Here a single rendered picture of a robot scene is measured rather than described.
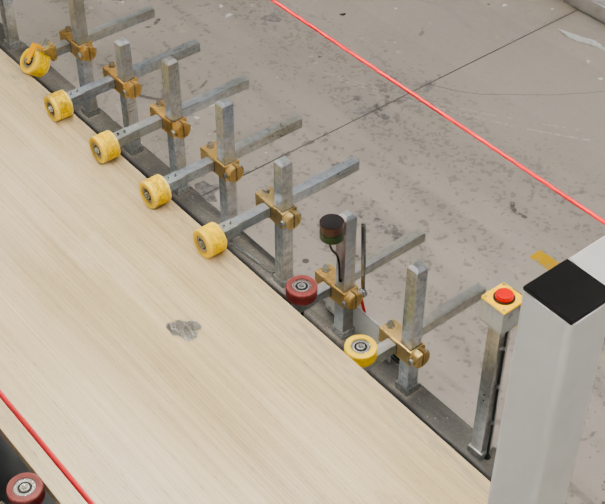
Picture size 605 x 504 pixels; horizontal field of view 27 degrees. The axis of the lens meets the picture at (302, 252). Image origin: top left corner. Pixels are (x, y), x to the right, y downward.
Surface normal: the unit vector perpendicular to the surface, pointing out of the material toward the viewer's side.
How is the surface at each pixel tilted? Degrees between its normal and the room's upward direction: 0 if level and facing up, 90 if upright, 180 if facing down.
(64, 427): 0
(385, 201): 0
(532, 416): 90
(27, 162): 0
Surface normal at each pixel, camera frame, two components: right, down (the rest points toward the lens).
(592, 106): 0.00, -0.73
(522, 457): -0.78, 0.43
